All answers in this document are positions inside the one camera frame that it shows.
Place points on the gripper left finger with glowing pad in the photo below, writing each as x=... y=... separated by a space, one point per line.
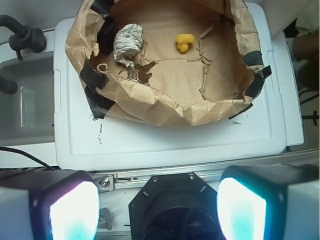
x=48 y=205

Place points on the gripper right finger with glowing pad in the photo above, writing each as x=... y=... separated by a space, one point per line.
x=270 y=202

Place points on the white plastic cutting board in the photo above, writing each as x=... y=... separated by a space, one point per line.
x=111 y=143

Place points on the black faucet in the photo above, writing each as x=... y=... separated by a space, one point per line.
x=24 y=36

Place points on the brown paper bag tray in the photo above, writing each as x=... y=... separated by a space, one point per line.
x=217 y=78

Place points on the yellow rubber duck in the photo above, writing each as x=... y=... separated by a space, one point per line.
x=183 y=41

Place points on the crumpled white paper ball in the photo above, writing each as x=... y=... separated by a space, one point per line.
x=127 y=44

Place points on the aluminium frame rail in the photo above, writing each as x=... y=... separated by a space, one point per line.
x=209 y=172

